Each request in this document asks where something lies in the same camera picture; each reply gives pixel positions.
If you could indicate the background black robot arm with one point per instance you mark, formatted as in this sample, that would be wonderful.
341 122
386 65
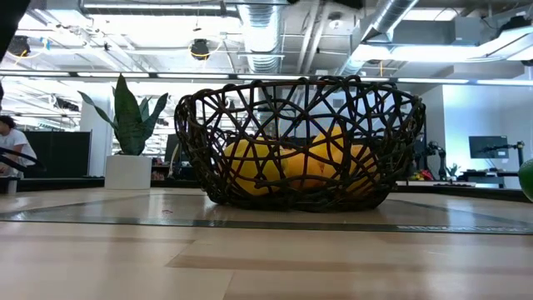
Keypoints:
437 150

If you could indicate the small yellow lemon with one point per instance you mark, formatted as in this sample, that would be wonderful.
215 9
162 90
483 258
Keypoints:
250 168

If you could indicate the orange citrus fruit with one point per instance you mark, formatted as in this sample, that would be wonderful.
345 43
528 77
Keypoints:
302 168

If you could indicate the large yellow lemon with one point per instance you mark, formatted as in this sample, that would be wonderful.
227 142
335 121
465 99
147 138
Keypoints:
347 160

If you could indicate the long ceiling light strip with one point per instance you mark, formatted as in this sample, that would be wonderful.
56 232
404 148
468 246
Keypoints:
116 75

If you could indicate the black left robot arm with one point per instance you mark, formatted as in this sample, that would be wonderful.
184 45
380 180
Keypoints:
10 16

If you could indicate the dark computer monitor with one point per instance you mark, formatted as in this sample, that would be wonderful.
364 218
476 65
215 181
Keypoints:
487 146

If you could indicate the corrugated silver ceiling duct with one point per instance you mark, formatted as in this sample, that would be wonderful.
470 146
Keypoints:
260 37

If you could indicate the dark woven wicker basket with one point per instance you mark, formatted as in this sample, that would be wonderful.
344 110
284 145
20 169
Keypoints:
300 204

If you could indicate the large bright green lime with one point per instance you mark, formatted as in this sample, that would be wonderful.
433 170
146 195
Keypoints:
528 179

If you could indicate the colourful toy pile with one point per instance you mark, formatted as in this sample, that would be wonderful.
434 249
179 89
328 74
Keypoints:
421 175

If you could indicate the black room partition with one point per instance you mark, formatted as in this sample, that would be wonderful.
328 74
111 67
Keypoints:
62 154

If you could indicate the white plant pot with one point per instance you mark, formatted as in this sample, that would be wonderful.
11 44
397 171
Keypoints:
127 173

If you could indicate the black-bordered baking mat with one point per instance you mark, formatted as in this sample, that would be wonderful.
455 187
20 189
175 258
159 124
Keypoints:
125 221

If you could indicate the spiral silver ceiling duct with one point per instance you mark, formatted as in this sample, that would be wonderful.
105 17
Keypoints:
391 12

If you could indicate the person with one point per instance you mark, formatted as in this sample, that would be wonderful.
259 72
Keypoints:
16 143

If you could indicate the black desk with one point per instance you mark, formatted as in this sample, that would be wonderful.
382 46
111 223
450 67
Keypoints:
491 174

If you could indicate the green snake plant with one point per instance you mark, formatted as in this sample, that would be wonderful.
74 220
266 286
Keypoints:
127 125

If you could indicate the black ceiling dome device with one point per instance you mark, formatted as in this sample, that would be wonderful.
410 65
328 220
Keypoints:
200 49

